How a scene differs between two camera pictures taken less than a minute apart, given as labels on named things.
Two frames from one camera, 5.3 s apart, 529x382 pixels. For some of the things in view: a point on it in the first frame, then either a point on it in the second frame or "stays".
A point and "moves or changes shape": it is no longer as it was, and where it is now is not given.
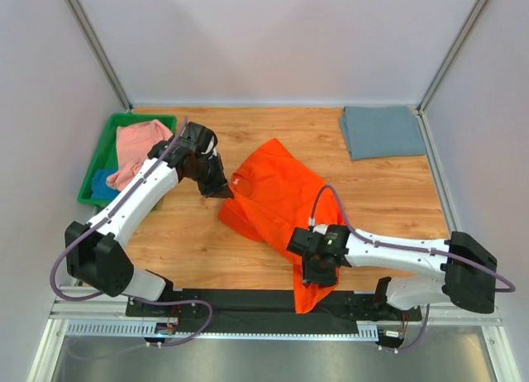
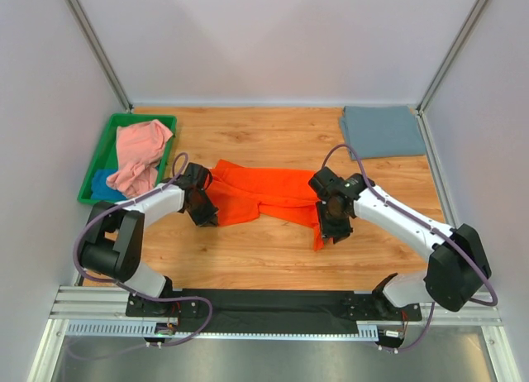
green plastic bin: x=108 y=158 stays
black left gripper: x=213 y=179 -> x=202 y=208
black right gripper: x=321 y=272 -> x=333 y=226
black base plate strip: x=263 y=311 stays
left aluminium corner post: x=73 y=3 stays
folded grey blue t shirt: x=376 y=131 stays
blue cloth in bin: x=100 y=189 stays
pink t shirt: x=134 y=144 stays
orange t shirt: x=275 y=193 moves or changes shape
